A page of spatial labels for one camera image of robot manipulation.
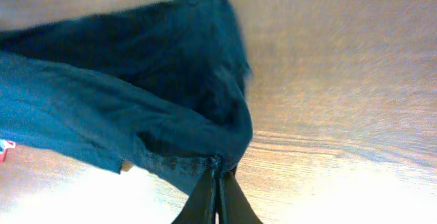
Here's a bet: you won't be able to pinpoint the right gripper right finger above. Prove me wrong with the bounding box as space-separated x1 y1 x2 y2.
218 171 262 224

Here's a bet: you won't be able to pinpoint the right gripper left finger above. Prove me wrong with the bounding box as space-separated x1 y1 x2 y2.
172 169 217 224

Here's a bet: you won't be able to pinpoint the navy blue shorts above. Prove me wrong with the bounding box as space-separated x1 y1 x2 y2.
1 0 253 194

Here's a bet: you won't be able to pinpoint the salmon pink folded garment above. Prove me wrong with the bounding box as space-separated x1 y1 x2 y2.
0 139 16 163

